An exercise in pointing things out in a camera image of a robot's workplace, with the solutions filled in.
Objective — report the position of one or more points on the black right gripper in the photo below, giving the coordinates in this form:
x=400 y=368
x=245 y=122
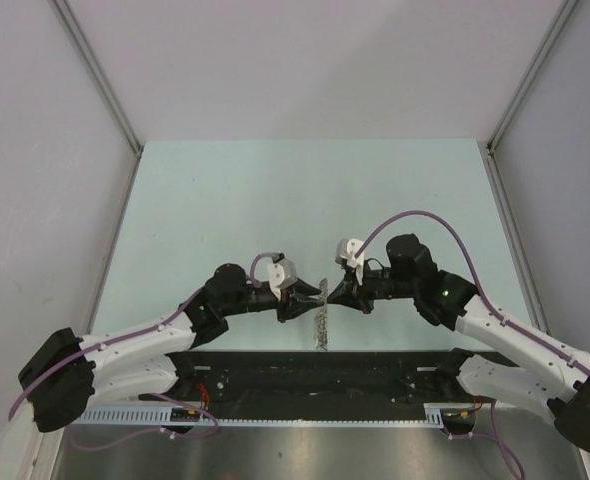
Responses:
x=349 y=294

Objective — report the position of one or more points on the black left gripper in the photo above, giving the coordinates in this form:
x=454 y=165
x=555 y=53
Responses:
x=290 y=306

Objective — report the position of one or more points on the metal disc keyring holder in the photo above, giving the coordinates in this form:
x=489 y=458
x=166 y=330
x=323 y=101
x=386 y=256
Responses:
x=321 y=317

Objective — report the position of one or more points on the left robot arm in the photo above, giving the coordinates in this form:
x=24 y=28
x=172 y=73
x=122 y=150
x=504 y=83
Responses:
x=69 y=374

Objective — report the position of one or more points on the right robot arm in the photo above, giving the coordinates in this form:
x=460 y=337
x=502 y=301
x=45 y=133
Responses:
x=546 y=377

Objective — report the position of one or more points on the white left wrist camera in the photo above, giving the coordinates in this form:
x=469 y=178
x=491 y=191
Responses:
x=282 y=274

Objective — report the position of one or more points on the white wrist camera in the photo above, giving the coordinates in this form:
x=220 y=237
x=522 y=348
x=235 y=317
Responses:
x=282 y=274
x=350 y=256

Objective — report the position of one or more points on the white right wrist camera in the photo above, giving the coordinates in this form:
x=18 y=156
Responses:
x=350 y=256

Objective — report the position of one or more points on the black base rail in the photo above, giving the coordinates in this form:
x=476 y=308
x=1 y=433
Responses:
x=411 y=376

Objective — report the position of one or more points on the grey slotted cable duct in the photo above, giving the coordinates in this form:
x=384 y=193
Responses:
x=168 y=415

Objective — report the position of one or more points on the aluminium frame right post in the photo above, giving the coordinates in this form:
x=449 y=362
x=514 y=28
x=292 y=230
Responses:
x=535 y=68

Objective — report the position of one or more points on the aluminium frame post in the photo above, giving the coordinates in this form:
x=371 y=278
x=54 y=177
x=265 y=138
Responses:
x=88 y=57
x=535 y=68

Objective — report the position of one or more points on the aluminium frame left post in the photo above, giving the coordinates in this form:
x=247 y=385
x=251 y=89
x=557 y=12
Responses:
x=88 y=57

